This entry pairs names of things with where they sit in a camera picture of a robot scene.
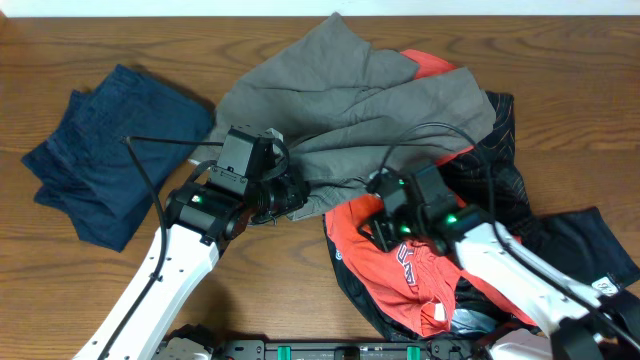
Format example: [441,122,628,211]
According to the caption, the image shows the red t-shirt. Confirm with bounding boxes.
[324,92,536,341]

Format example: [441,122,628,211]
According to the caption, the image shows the black patterned garment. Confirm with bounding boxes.
[322,90,640,342]

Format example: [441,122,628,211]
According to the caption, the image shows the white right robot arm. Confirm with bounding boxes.
[359,165,639,359]

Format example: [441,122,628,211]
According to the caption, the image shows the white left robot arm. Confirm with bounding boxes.
[76,162,308,360]

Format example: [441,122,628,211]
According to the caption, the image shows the grey shorts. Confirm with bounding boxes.
[208,14,496,221]

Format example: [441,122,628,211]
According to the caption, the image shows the folded navy blue shorts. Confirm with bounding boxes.
[22,65,213,251]

